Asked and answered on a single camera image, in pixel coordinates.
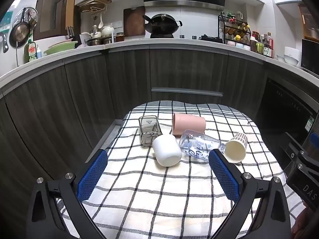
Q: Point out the green plastic basin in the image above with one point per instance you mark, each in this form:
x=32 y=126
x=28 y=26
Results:
x=59 y=47

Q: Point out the round metal steamer rack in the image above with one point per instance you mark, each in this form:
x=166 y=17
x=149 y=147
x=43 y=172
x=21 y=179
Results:
x=27 y=16

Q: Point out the white cup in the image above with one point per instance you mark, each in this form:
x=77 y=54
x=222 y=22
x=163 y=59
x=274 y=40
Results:
x=166 y=151

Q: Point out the black white checked cloth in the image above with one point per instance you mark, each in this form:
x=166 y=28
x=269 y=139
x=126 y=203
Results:
x=162 y=191

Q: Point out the wooden wall rack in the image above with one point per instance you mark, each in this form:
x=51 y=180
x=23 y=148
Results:
x=94 y=3

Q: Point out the built-in black dishwasher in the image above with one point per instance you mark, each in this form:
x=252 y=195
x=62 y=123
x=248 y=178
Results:
x=286 y=104

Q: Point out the stack of white bowls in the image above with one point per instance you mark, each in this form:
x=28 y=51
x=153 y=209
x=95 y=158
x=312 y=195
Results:
x=291 y=56

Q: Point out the brown window frame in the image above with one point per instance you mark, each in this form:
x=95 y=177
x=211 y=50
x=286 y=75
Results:
x=53 y=7

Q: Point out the clear square plastic cup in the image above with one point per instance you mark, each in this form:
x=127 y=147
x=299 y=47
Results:
x=149 y=132

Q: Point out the pink cup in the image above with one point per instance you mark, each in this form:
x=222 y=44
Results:
x=188 y=125

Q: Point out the white kitchen countertop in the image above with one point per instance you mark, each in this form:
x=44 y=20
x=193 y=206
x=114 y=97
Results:
x=139 y=44

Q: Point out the black wok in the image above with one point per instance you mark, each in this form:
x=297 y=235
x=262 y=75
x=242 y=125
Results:
x=163 y=25

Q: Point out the steel pots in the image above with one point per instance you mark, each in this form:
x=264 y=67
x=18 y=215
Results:
x=98 y=41

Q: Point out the checked paper cup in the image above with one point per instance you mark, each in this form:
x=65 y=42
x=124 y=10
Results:
x=235 y=149

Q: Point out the dark wood base cabinets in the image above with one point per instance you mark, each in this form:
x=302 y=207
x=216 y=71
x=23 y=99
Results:
x=74 y=99

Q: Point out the hanging black utensil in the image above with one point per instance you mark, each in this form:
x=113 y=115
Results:
x=4 y=43

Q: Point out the person's right hand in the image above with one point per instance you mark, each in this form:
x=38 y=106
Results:
x=305 y=225

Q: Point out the clear glass bottle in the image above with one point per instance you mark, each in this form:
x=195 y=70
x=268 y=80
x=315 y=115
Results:
x=197 y=145

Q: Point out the brown wooden cutting board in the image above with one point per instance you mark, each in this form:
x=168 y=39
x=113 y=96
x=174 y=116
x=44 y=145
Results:
x=133 y=22

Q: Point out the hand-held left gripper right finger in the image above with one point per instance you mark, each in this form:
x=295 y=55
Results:
x=223 y=176

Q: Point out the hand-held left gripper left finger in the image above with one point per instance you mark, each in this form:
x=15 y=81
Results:
x=92 y=176

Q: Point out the brown glass jar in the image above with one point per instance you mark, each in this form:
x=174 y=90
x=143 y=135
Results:
x=120 y=37

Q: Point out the black stove burner grate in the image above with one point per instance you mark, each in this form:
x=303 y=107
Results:
x=210 y=38

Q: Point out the white teapot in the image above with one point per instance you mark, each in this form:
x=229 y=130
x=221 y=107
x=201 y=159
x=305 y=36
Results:
x=107 y=30

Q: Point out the wooden glass-front wall cabinet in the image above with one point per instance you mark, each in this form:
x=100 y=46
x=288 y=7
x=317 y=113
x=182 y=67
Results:
x=310 y=22

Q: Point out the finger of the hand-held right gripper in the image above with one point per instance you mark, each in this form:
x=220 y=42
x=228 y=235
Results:
x=292 y=148
x=312 y=142

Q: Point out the hanging frying pan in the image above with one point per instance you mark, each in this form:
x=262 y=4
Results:
x=19 y=33

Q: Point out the green dish soap bottle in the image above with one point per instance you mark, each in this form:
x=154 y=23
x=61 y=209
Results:
x=30 y=52

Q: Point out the row of sauce bottles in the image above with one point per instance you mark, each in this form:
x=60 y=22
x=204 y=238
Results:
x=263 y=46

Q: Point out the white ladle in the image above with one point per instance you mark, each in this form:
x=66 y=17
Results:
x=100 y=22

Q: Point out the black microwave oven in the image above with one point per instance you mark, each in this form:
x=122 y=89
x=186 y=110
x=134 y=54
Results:
x=310 y=56

